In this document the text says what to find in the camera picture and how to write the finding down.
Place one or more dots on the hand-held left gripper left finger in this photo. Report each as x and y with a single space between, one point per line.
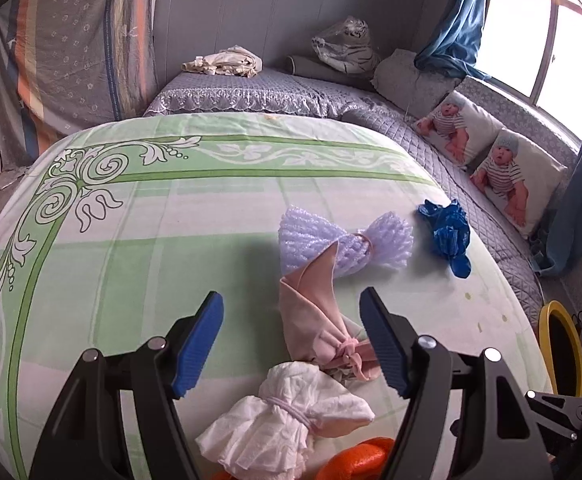
198 345

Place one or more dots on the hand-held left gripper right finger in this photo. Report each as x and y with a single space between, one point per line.
383 345

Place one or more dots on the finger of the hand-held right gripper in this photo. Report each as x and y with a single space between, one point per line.
566 412

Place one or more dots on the yellow and black trash bin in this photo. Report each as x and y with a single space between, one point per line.
576 360

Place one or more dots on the pink knotted cloth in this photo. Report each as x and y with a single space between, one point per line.
311 320

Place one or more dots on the white tissue bundle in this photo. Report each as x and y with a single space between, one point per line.
271 425

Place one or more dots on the orange mesh bag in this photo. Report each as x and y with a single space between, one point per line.
356 460

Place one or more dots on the purple foam net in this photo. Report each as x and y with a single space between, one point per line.
311 240

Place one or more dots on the blue plastic bag bundle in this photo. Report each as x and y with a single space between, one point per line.
448 232

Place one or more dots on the green floral blanket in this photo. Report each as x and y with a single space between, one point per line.
146 260

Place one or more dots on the baby print pillow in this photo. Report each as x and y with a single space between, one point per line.
511 180
451 125

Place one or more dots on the grey quilted sofa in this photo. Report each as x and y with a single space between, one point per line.
271 92

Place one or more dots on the light grey cushion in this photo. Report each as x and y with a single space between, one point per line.
411 77

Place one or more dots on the cream cloth pile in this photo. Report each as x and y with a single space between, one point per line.
226 62

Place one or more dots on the dark grey bolster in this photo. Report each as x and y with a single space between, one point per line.
311 67

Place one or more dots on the white tiger plush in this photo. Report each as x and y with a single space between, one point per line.
351 52

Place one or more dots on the window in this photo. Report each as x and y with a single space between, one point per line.
531 35

